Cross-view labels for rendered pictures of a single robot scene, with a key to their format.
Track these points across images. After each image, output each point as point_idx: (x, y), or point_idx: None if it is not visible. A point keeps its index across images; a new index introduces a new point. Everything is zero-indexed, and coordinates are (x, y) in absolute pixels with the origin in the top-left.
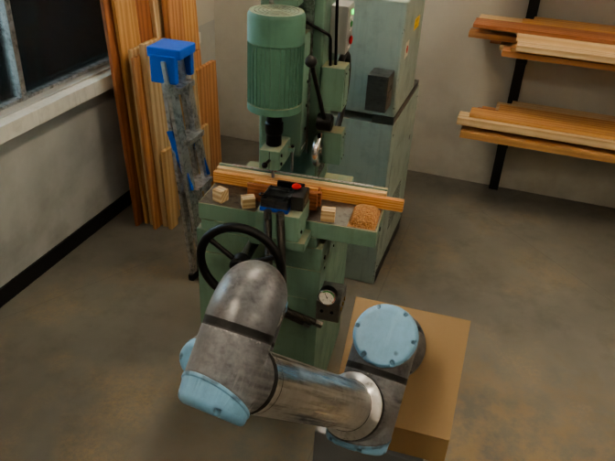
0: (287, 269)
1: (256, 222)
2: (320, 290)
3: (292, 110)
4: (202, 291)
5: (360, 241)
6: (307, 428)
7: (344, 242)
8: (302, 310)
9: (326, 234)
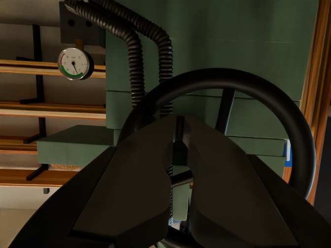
0: (154, 87)
1: (185, 203)
2: (87, 74)
3: (161, 247)
4: (310, 15)
5: (55, 147)
6: None
7: (76, 143)
8: (129, 9)
9: (101, 152)
